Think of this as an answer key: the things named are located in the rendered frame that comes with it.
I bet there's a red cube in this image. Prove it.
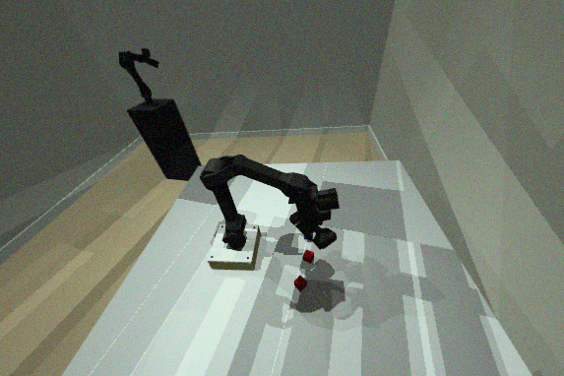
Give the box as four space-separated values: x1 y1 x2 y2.
294 275 307 291
303 249 314 264

